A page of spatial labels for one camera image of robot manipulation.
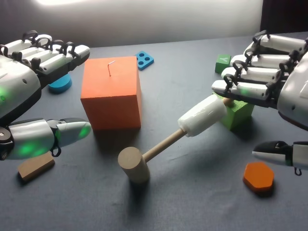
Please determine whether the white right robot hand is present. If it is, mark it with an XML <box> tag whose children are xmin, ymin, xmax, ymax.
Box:
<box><xmin>211</xmin><ymin>30</ymin><xmax>308</xmax><ymax>176</ymax></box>

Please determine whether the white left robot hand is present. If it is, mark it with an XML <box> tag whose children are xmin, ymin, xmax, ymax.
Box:
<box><xmin>0</xmin><ymin>30</ymin><xmax>92</xmax><ymax>161</ymax></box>

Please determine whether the large orange block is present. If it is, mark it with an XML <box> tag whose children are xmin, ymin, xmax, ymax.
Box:
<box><xmin>80</xmin><ymin>56</ymin><xmax>142</xmax><ymax>131</ymax></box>

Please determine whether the wooden mallet with white wrap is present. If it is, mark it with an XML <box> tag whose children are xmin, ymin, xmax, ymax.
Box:
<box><xmin>117</xmin><ymin>94</ymin><xmax>234</xmax><ymax>185</ymax></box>

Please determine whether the blue round block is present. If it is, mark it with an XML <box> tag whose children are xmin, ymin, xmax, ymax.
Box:
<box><xmin>48</xmin><ymin>73</ymin><xmax>73</xmax><ymax>94</ymax></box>

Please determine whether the green textured block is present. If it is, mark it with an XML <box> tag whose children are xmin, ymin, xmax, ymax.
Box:
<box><xmin>211</xmin><ymin>91</ymin><xmax>255</xmax><ymax>131</ymax></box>

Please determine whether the plain wooden rectangular block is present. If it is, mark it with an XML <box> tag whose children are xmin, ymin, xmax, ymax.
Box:
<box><xmin>17</xmin><ymin>151</ymin><xmax>55</xmax><ymax>181</ymax></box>

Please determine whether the bent metal nail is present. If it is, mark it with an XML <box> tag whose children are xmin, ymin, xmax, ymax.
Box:
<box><xmin>107</xmin><ymin>61</ymin><xmax>116</xmax><ymax>77</ymax></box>

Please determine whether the orange hexagon block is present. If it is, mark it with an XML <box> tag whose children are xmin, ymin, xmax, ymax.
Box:
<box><xmin>242</xmin><ymin>161</ymin><xmax>275</xmax><ymax>195</ymax></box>

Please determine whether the blue triangle with holes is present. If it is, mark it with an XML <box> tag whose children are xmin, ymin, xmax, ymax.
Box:
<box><xmin>134</xmin><ymin>51</ymin><xmax>154</xmax><ymax>71</ymax></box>

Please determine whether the green letter cube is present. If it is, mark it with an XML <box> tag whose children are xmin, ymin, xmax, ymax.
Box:
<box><xmin>214</xmin><ymin>54</ymin><xmax>231</xmax><ymax>74</ymax></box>

